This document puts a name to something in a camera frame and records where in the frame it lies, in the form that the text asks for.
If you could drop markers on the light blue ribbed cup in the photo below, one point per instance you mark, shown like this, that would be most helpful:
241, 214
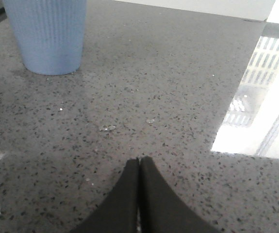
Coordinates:
49, 33

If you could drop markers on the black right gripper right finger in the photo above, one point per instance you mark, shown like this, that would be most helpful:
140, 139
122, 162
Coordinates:
161, 210

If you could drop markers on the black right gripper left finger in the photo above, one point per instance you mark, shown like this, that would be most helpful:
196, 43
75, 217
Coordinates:
118, 212

